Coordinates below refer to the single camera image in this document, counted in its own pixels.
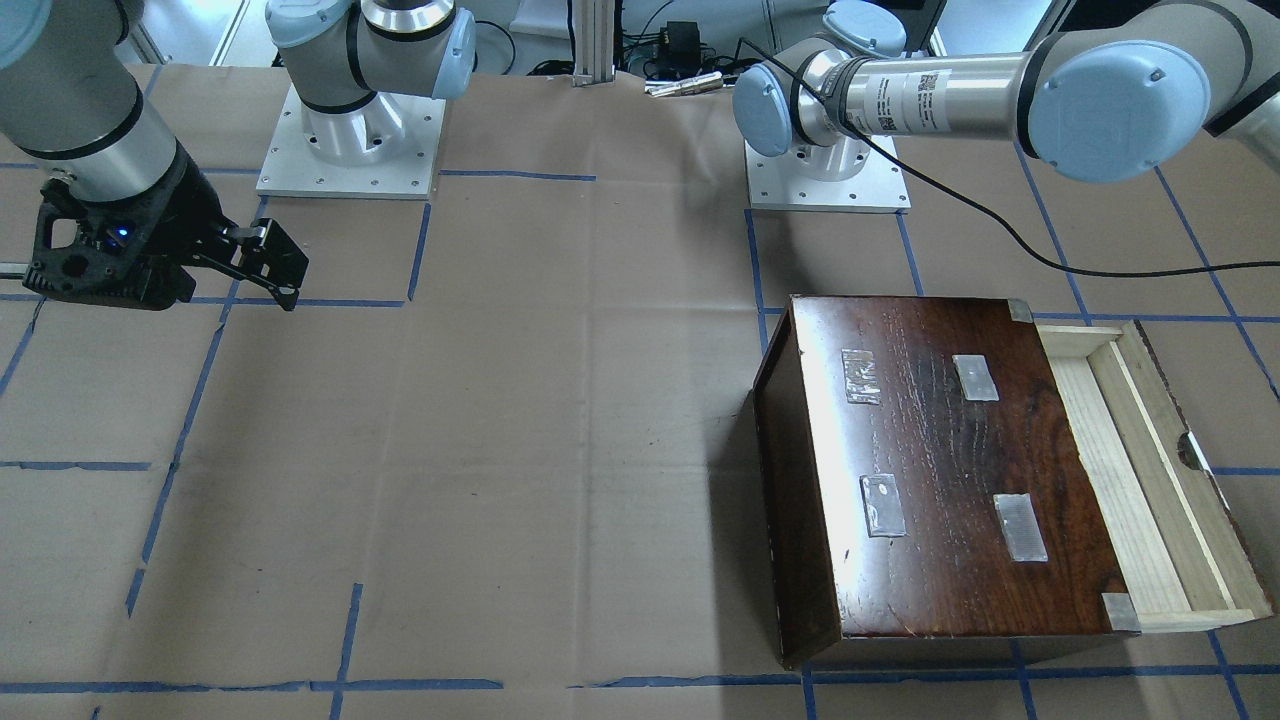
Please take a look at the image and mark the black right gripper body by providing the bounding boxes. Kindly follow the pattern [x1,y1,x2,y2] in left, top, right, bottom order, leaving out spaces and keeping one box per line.
[22,150,241,311]

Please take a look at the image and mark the light wooden drawer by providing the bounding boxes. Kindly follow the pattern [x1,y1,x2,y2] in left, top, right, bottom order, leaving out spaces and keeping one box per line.
[1039,322,1276,634]

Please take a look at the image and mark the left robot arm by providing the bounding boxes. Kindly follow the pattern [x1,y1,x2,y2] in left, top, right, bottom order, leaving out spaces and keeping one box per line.
[733,1,1277,183]

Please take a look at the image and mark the dark wooden drawer cabinet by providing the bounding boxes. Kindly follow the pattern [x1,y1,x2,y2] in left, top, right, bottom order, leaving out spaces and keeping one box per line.
[751,295,1128,669]

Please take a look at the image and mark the black power adapter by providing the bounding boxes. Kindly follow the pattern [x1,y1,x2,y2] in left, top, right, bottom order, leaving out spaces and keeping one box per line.
[655,20,701,73]

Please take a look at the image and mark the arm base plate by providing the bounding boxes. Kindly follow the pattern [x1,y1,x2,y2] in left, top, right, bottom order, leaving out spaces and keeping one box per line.
[256,88,447,201]
[745,137,911,213]

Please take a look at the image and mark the aluminium frame post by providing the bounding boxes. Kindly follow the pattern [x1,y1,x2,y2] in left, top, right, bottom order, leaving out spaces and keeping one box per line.
[567,0,620,87]

